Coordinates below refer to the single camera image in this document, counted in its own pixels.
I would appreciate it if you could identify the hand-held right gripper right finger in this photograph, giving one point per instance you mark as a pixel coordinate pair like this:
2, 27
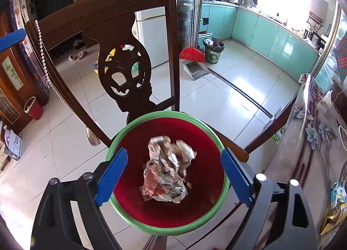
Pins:
237, 176

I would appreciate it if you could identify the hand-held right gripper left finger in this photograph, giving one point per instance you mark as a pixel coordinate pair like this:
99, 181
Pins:
112, 176

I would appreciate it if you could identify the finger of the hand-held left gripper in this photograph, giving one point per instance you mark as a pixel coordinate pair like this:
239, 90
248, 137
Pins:
12, 40

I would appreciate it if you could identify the red bucket with green rim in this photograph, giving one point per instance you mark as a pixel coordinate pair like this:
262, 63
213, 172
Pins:
206, 163

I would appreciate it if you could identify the printed wrapper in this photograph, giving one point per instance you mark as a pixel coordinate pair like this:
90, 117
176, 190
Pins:
165, 171

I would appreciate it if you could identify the green trash bin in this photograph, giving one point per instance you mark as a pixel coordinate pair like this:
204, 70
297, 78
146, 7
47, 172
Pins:
214, 53

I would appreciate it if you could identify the pair of slippers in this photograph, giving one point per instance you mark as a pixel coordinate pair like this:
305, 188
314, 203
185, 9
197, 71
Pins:
77, 56

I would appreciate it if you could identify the small red bin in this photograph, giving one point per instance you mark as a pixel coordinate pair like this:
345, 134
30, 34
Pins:
34, 110

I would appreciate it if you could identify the yellow toy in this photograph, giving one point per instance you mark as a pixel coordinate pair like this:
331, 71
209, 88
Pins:
96, 67

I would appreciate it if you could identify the carved dark wooden chair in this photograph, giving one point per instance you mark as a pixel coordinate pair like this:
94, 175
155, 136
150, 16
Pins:
108, 11

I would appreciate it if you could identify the blue and white packet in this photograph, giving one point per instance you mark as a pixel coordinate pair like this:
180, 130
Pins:
336, 194

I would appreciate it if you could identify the white cardboard box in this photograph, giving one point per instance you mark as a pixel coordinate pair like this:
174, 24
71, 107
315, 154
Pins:
13, 143

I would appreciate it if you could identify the grey dustpan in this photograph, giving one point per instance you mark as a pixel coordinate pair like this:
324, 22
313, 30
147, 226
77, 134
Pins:
196, 69

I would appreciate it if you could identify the white tissue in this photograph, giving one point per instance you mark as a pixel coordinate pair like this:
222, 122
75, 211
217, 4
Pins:
327, 97

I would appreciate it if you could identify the red broom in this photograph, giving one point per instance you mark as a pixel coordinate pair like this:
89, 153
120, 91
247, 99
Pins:
192, 53

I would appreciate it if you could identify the teal kitchen base cabinets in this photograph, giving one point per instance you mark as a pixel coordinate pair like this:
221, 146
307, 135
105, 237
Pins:
271, 38

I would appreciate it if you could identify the white refrigerator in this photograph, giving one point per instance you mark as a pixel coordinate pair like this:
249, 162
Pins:
156, 33

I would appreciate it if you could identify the plaid cloth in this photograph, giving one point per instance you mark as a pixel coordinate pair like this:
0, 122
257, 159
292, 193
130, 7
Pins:
341, 57

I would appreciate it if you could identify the wall water heater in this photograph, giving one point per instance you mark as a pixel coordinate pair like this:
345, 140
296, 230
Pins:
318, 8

